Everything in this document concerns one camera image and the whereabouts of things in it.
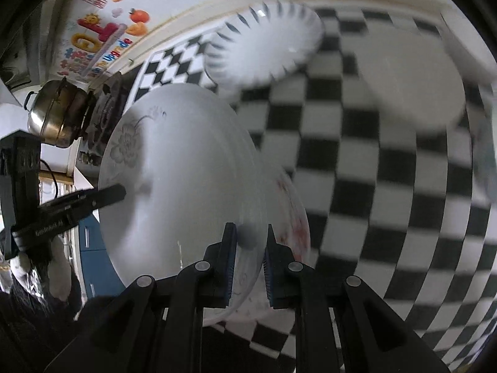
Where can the brass kettle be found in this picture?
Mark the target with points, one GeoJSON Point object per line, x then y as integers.
{"type": "Point", "coordinates": [54, 112]}

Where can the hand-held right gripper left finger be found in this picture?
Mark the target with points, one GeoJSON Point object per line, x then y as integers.
{"type": "Point", "coordinates": [230, 256]}

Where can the white bowl black striped rim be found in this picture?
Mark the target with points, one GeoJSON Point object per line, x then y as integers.
{"type": "Point", "coordinates": [268, 50]}

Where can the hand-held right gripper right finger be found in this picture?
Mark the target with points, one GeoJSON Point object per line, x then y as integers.
{"type": "Point", "coordinates": [270, 264]}

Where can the black white checkered cloth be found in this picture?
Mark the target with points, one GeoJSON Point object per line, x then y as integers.
{"type": "Point", "coordinates": [388, 202]}

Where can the plain white bowl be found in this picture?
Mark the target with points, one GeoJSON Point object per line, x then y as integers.
{"type": "Point", "coordinates": [411, 85]}

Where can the gas stove burner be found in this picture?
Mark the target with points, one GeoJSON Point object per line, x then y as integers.
{"type": "Point", "coordinates": [106, 116]}

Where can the white plate grey floral print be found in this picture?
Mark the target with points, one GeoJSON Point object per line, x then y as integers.
{"type": "Point", "coordinates": [174, 163]}

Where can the colourful wall sticker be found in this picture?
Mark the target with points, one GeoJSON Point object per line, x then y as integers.
{"type": "Point", "coordinates": [97, 33]}

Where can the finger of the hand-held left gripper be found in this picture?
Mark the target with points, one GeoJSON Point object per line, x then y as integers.
{"type": "Point", "coordinates": [97, 196]}

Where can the white plate red floral print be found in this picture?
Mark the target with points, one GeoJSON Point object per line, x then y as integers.
{"type": "Point", "coordinates": [289, 209]}

